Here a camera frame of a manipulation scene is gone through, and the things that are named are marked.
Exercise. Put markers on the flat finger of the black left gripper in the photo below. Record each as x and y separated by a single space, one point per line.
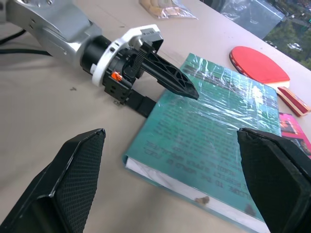
141 104

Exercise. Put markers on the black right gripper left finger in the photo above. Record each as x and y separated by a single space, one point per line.
73 170

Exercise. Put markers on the teal plastic-wrapped book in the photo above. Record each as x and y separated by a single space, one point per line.
194 136

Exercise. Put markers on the pink book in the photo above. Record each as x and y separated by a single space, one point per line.
291 128

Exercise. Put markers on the empty clear plastic bag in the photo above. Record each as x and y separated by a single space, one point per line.
250 14

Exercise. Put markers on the clear bag with snacks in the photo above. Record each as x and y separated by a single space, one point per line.
167 8

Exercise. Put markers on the red table tennis paddle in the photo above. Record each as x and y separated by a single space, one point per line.
257 64

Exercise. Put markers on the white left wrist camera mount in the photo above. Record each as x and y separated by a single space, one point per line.
103 65

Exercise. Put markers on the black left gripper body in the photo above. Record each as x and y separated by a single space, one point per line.
121 72

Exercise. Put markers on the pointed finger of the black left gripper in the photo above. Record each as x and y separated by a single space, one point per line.
170 75

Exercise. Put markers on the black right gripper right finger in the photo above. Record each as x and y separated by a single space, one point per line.
274 174

